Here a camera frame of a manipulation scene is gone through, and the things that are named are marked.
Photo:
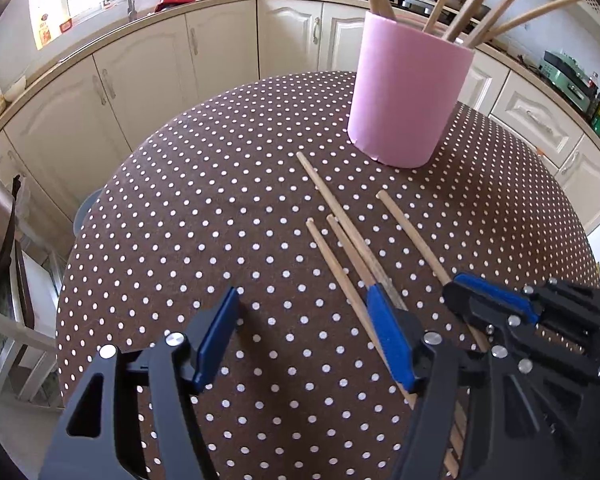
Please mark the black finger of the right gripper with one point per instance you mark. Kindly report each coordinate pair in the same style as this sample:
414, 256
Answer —
485, 304

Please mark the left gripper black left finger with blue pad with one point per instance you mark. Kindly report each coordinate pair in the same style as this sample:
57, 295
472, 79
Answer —
124, 396

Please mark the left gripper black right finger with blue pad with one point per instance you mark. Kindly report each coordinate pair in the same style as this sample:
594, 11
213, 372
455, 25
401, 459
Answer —
507, 435

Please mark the cream kitchen cabinets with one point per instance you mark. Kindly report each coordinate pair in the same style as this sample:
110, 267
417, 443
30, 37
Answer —
68, 132

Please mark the white chair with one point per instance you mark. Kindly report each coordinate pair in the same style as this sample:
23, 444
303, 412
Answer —
29, 296

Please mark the grey waste bin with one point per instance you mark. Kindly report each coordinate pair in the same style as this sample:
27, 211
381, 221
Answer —
83, 210

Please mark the green appliance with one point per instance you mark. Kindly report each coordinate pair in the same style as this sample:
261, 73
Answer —
563, 72

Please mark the brown polka dot tablecloth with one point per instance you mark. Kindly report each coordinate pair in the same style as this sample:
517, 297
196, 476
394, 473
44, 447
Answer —
219, 197

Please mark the pink cylindrical holder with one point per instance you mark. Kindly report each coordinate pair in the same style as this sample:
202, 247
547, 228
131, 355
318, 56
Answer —
406, 87

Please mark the gas stove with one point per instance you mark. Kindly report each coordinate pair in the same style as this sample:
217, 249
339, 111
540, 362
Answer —
424, 8

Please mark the orange box on counter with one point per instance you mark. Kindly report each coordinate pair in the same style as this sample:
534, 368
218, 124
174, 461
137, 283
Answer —
50, 27

